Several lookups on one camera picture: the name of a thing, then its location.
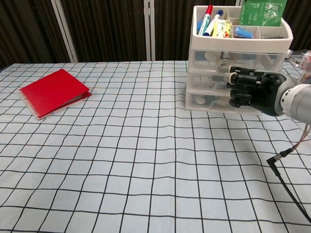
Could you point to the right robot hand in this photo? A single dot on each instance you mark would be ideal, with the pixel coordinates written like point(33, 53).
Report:
point(267, 92)

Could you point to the clear plastic drawer with toys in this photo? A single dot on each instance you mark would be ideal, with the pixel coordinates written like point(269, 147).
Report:
point(267, 58)

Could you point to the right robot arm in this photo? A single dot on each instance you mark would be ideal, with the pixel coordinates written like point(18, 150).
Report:
point(298, 102)

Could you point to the clear plastic water bottle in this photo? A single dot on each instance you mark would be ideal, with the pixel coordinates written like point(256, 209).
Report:
point(302, 60)

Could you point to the black binder clips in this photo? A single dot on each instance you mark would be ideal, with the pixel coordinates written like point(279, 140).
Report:
point(273, 37)

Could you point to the blue wrapped packet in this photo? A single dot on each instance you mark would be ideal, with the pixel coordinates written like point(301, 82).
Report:
point(244, 32)

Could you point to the small white round shell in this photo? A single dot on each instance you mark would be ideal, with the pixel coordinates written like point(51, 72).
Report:
point(199, 100)

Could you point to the yellow snack packet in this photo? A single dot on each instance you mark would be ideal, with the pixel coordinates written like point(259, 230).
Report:
point(222, 29)

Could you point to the green tea packet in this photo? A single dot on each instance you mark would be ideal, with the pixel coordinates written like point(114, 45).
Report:
point(262, 13)

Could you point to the blue-capped whiteboard marker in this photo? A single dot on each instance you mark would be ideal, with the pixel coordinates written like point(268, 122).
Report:
point(212, 24)

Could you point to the red-capped whiteboard marker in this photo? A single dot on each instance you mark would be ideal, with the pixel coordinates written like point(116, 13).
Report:
point(206, 19)

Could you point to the blue flat eraser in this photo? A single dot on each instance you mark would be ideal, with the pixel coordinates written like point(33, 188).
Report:
point(199, 24)

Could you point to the white black-checkered tablecloth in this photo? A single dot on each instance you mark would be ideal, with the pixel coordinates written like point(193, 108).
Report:
point(145, 157)

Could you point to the red spiral notebook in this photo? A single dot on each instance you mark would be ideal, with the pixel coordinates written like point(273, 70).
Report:
point(53, 92)

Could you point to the white plastic drawer organizer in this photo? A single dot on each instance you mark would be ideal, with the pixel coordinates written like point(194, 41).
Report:
point(243, 43)

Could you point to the black folding screen white frame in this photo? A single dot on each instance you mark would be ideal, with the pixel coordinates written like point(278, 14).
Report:
point(109, 29)

